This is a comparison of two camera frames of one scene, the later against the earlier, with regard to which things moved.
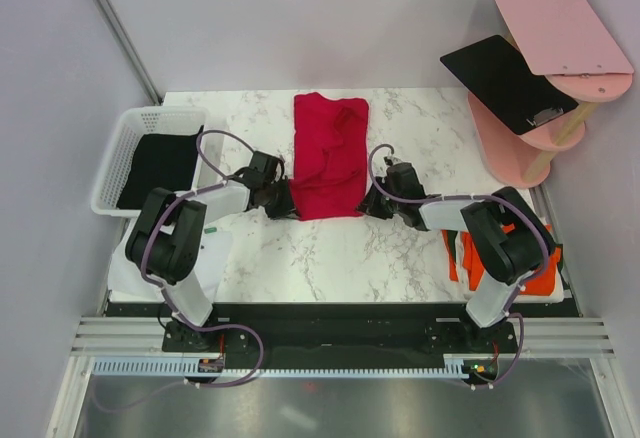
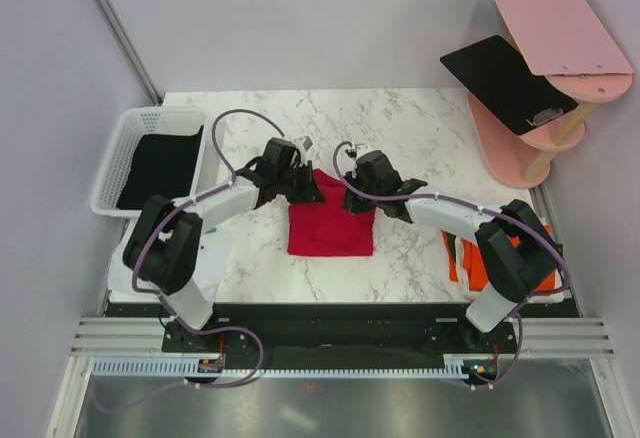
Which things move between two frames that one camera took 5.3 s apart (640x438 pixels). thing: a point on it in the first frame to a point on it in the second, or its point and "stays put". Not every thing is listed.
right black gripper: [369, 204] stays put
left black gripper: [286, 210] to [310, 192]
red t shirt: [330, 138] to [326, 228]
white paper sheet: [128, 282] stays put
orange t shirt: [474, 265] stays put
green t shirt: [451, 239] stays put
